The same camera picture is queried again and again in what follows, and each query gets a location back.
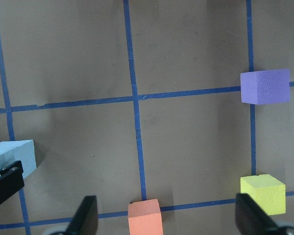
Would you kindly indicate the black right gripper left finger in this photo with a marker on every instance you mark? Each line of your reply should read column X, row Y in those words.
column 85, row 220

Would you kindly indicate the light blue foam block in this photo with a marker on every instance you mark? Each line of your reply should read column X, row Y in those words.
column 11, row 151

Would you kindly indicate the orange foam block right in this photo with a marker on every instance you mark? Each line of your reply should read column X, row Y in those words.
column 144, row 218

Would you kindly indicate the yellow foam block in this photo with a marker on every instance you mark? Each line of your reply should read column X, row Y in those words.
column 268, row 192

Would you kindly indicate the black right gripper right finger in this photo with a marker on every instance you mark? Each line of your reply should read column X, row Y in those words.
column 250, row 219

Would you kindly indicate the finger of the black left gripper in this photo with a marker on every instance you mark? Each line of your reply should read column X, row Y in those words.
column 11, row 180

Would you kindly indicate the purple foam block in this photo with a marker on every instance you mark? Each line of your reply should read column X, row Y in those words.
column 265, row 87

